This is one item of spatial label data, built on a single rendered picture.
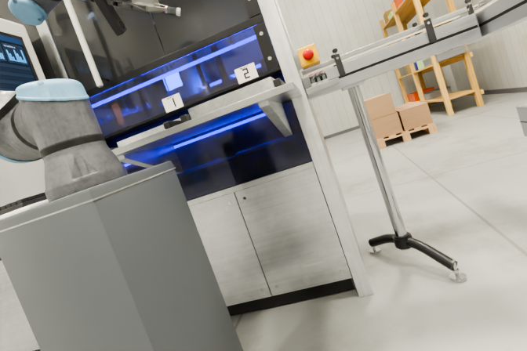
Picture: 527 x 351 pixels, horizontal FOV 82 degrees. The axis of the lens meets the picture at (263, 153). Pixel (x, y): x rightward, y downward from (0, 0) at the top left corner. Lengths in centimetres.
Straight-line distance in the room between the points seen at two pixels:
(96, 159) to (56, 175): 7
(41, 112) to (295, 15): 822
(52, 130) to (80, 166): 8
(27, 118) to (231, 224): 88
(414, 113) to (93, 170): 422
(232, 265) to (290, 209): 37
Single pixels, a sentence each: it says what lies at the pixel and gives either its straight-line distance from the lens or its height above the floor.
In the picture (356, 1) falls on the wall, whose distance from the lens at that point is 869.
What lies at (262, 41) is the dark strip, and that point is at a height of 111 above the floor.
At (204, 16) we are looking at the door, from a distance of 136.
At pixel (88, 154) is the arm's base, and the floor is 85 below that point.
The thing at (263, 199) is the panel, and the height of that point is 51.
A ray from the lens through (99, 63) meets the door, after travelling 156.
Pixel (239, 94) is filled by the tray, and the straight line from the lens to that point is 87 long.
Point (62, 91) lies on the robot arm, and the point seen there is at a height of 98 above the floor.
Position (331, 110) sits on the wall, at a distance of 832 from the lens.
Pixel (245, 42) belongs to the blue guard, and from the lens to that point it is 127.
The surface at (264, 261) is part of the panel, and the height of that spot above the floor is 25.
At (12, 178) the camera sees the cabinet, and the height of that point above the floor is 92.
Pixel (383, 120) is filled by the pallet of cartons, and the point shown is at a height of 37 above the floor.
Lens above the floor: 78
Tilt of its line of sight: 4 degrees down
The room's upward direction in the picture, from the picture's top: 20 degrees counter-clockwise
